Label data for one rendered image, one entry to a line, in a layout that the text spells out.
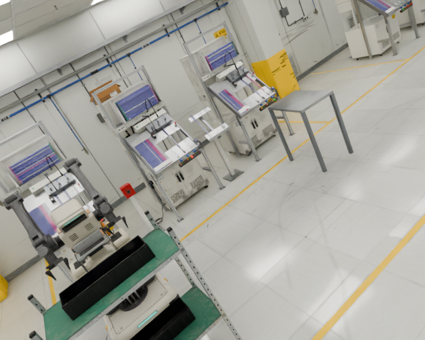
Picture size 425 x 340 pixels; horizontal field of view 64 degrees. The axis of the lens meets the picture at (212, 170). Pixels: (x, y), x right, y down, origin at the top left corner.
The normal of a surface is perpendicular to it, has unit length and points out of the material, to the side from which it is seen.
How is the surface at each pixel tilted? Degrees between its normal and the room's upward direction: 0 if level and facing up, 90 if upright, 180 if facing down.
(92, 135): 90
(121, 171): 90
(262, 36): 90
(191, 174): 90
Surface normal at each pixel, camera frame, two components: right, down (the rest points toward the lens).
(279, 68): 0.49, 0.13
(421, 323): -0.44, -0.82
